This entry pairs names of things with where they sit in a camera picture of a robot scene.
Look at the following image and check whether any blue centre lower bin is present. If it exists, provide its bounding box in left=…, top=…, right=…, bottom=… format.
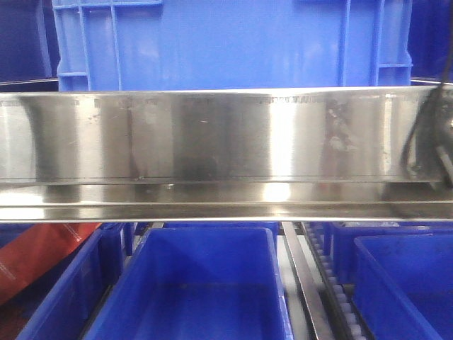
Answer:
left=86, top=227, right=293, bottom=339

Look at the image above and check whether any blue right lower bin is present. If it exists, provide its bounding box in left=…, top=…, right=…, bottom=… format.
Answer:
left=352, top=234, right=452, bottom=339

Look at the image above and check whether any dark blue far-left crate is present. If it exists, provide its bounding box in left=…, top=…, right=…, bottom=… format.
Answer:
left=1, top=1, right=59, bottom=82

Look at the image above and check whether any roller track rail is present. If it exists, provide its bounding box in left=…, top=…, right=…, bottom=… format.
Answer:
left=278, top=222, right=373, bottom=339

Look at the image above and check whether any red bag in bin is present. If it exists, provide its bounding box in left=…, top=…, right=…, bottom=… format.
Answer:
left=1, top=222, right=101, bottom=304

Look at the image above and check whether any blue left lower bin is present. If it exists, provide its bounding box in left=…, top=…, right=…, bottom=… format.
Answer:
left=13, top=223, right=127, bottom=339

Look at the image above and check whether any black cable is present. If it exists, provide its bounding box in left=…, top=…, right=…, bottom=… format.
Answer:
left=399, top=0, right=453, bottom=185

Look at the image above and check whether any blue bin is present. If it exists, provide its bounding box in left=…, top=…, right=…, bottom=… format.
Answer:
left=13, top=223, right=127, bottom=339
left=86, top=227, right=293, bottom=339
left=352, top=234, right=452, bottom=339

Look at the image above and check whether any large blue upper crate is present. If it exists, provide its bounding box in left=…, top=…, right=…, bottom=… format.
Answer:
left=52, top=1, right=412, bottom=91

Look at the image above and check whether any blue right upper crate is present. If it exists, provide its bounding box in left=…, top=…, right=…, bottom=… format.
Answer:
left=408, top=1, right=452, bottom=79

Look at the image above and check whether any stainless steel shelf rail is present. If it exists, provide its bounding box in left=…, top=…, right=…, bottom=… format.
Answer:
left=1, top=84, right=452, bottom=222

